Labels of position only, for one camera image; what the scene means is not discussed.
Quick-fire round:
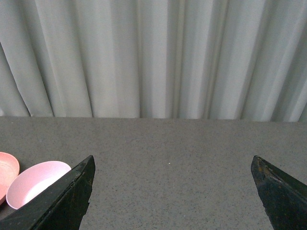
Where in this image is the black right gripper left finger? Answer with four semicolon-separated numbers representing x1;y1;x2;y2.
0;155;95;230

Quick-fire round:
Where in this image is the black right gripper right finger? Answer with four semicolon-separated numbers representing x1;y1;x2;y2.
251;155;307;230

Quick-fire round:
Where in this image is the light pink bowl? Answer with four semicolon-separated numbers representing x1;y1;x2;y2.
6;161;71;209

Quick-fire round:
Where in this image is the pink plate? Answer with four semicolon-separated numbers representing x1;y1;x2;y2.
0;152;20;204

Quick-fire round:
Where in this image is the white curtain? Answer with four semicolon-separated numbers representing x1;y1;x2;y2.
0;0;307;122

